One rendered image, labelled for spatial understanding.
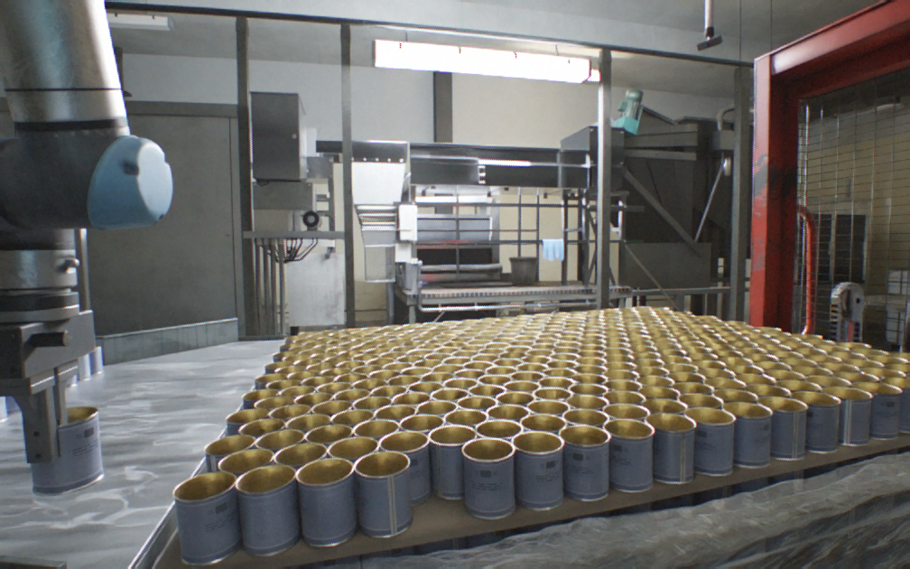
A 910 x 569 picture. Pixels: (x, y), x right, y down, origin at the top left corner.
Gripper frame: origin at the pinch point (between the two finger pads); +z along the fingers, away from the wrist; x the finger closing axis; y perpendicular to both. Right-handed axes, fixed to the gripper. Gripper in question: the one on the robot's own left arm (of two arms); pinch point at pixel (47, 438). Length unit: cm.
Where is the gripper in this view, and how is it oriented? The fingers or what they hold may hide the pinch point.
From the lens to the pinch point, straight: 67.5
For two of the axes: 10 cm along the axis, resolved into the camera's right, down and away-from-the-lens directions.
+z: 0.1, 10.0, 0.7
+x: -2.2, -0.7, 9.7
